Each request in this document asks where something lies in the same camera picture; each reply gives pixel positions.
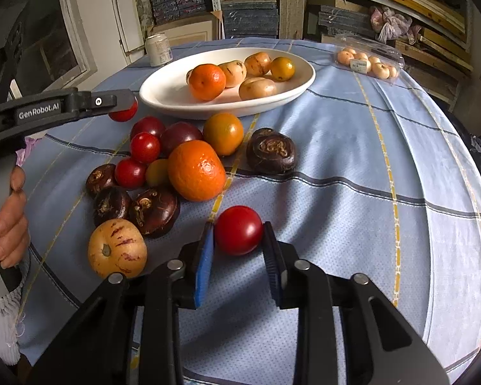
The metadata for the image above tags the white framed window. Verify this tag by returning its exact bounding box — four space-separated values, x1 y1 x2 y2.
8 0 99 101

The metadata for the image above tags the dark red plum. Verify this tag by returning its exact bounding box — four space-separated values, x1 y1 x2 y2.
160 121 203 157

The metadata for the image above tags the clear plastic clamshell box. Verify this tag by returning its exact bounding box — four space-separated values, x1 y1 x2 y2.
335 34 405 85

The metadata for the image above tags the person's left hand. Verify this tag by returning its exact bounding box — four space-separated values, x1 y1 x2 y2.
0 166 31 269

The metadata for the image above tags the purple plastic bag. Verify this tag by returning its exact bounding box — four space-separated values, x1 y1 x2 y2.
16 136 38 167

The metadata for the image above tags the large orange mandarin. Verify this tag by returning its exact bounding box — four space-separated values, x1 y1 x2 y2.
167 140 227 203

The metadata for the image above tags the small yellow tomato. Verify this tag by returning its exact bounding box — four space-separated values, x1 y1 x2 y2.
145 159 170 188

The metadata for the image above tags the small orange mandarin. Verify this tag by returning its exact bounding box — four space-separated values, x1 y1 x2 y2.
188 64 227 102

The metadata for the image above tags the white oval plate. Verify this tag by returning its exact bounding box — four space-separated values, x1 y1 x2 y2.
139 48 316 120

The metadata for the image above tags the shelf of stacked boxes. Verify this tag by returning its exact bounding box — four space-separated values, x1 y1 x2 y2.
146 0 476 81

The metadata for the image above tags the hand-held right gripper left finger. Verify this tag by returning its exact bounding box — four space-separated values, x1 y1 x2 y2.
26 221 217 385

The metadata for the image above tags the white wall conduit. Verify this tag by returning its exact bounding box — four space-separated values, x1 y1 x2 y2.
107 0 130 54

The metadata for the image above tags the cardboard box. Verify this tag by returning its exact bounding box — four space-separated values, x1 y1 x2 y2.
146 13 221 49

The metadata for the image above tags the person's left forearm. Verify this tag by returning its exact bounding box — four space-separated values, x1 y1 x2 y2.
0 265 30 365

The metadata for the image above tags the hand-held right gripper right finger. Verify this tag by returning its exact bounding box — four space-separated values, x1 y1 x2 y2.
262 221 451 385

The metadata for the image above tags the white drink can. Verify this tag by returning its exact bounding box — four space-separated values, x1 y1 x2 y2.
145 33 173 67

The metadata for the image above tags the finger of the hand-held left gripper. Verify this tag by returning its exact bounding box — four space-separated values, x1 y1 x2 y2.
0 88 119 149

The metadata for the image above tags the pink cloth bundle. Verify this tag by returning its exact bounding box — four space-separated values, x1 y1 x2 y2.
369 6 421 44

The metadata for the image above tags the orange-yellow tomato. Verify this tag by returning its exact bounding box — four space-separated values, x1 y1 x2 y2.
203 112 245 157

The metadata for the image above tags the white metal shelf rack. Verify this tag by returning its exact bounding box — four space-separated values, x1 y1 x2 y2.
206 0 476 73

